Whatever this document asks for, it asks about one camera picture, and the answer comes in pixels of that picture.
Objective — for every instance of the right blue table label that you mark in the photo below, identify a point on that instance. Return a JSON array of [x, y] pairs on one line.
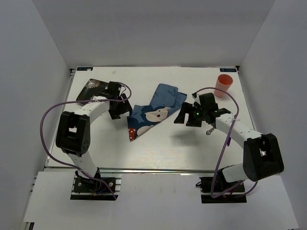
[[228, 69]]

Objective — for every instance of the left blue table label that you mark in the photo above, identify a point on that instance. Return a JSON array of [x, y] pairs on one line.
[[84, 69]]

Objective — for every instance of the blue cartoon print cloth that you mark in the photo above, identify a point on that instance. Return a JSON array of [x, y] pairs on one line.
[[165, 101]]

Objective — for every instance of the silver fork pink band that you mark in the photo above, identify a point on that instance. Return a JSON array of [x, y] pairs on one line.
[[208, 132]]

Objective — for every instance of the blue table label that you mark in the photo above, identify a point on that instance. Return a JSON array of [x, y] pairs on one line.
[[84, 69], [228, 69]]

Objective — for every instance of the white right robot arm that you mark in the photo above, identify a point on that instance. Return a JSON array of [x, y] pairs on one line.
[[261, 152]]

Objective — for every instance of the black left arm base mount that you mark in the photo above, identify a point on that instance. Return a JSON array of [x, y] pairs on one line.
[[86, 189]]

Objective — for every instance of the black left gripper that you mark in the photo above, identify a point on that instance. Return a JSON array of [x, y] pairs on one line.
[[125, 107]]

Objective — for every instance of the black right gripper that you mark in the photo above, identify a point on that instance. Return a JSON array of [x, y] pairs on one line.
[[185, 108]]

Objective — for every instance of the black floral square plate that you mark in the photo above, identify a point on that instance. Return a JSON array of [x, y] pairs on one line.
[[93, 88]]

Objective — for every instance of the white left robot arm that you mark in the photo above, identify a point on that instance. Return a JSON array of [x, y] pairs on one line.
[[74, 130]]

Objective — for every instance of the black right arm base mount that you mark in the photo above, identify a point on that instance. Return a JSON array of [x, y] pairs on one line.
[[236, 195]]

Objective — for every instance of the pink plastic cup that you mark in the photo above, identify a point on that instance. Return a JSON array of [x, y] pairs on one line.
[[223, 83]]

